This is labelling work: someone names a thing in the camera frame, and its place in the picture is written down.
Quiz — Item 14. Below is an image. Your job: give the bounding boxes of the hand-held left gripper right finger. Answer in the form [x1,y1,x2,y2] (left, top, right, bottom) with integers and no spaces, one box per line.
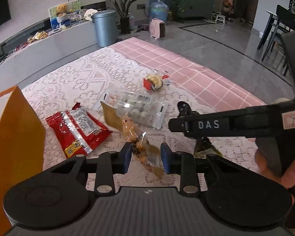
[160,143,251,197]

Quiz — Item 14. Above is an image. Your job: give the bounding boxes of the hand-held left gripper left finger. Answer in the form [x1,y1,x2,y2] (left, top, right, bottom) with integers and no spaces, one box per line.
[43,141,133,197]

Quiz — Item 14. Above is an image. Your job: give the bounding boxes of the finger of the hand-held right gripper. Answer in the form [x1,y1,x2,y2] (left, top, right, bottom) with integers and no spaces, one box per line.
[169,101,295,138]

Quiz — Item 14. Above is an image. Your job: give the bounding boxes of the clear bag of orange nuts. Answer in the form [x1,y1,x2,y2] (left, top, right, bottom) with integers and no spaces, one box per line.
[100,101,166,180]

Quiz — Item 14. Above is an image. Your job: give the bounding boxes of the clear bag of white balls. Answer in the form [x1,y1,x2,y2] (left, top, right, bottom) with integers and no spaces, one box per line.
[104,90,168,130]

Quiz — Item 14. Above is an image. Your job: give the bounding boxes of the red packet with yellow label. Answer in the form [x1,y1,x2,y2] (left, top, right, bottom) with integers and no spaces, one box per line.
[45,104,113,159]

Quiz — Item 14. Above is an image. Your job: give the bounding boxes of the small round pastry packet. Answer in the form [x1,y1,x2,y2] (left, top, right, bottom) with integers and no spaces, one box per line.
[143,70,172,93]

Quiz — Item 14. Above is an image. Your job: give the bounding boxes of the orange cardboard box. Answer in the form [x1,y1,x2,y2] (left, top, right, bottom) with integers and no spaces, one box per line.
[0,86,46,236]

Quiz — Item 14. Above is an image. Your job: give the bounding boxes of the pink checked tablecloth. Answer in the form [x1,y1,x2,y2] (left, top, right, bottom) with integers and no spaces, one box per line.
[109,37,268,113]

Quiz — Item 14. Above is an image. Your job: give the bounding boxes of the white lace tablecloth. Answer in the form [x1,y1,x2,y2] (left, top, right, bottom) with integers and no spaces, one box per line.
[22,47,261,195]

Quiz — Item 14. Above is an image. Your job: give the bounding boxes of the white step stool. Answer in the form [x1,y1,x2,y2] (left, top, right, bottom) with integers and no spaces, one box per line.
[213,14,227,24]

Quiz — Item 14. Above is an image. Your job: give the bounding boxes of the pink space heater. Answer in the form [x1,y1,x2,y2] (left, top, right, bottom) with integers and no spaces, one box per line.
[149,18,166,40]

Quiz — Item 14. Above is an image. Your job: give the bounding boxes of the black dining table and chairs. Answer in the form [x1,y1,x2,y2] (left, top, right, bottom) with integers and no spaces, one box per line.
[257,4,295,77]

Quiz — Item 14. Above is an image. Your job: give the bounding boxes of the blue water jug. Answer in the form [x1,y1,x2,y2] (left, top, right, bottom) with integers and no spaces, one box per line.
[150,0,170,21]

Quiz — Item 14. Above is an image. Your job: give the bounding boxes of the dark grey chest of drawers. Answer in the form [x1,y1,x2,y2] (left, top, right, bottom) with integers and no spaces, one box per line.
[181,0,217,23]

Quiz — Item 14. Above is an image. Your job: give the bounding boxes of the grey television console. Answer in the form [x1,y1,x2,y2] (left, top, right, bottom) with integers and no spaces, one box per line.
[0,17,99,79]

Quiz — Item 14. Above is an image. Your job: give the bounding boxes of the grey pedal trash can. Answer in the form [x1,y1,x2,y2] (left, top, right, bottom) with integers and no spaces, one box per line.
[91,10,119,48]

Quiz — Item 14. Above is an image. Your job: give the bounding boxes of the tall-leaf potted plant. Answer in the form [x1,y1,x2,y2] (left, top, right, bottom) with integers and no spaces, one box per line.
[98,0,143,34]

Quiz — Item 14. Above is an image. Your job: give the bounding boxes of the yellow snack bags pile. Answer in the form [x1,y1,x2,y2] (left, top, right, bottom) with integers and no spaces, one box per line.
[27,31,49,43]

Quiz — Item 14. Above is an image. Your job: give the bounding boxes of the brown teddy bear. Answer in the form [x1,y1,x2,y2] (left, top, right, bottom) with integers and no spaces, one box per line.
[55,4,71,29]

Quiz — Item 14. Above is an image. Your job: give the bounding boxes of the green picture board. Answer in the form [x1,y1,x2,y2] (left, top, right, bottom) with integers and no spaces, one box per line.
[49,0,81,31]

